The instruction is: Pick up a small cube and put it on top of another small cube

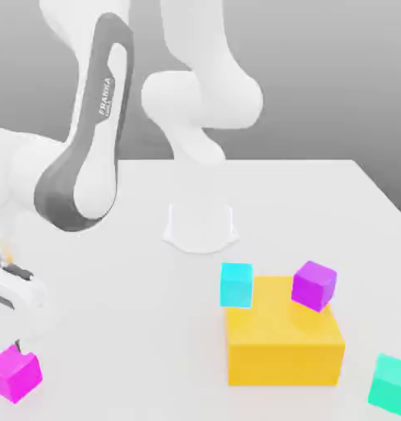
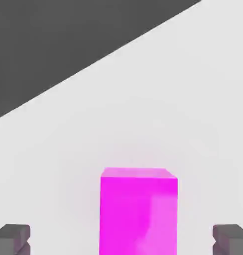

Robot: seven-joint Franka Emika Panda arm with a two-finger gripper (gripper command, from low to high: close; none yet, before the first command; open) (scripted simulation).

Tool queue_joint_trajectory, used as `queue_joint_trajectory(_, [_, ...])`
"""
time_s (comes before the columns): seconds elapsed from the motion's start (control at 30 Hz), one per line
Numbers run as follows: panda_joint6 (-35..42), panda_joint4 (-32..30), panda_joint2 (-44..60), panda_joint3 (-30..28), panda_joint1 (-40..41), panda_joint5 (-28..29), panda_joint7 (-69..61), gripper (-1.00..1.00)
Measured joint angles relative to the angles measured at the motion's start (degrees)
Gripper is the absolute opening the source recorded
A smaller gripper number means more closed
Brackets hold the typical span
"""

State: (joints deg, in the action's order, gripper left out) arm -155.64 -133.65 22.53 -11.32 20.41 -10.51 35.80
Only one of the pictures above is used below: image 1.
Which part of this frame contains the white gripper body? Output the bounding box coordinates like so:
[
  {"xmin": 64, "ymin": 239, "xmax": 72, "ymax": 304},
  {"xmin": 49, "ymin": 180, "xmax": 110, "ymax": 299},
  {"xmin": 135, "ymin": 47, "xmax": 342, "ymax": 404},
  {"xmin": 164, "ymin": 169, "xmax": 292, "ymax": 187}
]
[{"xmin": 0, "ymin": 273, "xmax": 49, "ymax": 334}]

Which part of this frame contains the small magenta cube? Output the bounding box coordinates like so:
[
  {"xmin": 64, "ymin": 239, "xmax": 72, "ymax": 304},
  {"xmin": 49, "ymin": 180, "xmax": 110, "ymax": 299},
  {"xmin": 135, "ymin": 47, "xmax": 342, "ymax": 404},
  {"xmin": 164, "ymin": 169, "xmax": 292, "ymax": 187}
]
[{"xmin": 0, "ymin": 343, "xmax": 44, "ymax": 405}]

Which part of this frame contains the small cyan cube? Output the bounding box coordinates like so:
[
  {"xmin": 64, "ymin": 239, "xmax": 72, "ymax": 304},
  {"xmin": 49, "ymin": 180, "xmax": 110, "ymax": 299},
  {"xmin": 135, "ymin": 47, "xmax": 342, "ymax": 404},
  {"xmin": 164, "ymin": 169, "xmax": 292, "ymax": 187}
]
[{"xmin": 219, "ymin": 261, "xmax": 255, "ymax": 309}]

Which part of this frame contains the small purple cube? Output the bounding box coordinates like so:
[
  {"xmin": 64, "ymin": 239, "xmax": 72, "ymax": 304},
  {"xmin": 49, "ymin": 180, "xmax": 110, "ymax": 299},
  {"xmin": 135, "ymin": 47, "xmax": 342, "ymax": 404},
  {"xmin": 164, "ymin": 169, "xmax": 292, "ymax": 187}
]
[{"xmin": 290, "ymin": 260, "xmax": 339, "ymax": 313}]

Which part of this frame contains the small mint green cube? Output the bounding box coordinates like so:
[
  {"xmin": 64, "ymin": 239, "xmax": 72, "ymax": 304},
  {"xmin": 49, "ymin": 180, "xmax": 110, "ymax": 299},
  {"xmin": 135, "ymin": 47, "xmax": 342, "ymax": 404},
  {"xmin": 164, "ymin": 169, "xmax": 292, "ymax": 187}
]
[{"xmin": 366, "ymin": 352, "xmax": 401, "ymax": 419}]

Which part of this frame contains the large yellow box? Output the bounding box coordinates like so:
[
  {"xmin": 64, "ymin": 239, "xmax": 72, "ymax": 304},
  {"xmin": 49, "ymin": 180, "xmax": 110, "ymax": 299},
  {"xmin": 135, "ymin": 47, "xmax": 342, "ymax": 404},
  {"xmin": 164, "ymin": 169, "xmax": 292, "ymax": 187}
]
[{"xmin": 224, "ymin": 275, "xmax": 347, "ymax": 386}]

